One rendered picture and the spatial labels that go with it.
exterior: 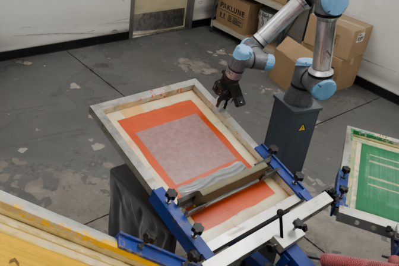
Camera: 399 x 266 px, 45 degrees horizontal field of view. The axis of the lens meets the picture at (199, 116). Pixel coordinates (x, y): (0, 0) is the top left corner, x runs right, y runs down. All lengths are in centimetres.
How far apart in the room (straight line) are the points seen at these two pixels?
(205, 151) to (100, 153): 198
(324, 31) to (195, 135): 71
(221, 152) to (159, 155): 28
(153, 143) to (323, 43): 85
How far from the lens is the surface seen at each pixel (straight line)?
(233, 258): 168
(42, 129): 424
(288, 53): 532
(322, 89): 225
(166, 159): 196
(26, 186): 364
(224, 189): 184
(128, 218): 223
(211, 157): 204
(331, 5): 208
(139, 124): 207
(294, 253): 180
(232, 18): 638
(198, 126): 215
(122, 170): 220
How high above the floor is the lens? 229
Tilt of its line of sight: 30 degrees down
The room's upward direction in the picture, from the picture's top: 9 degrees clockwise
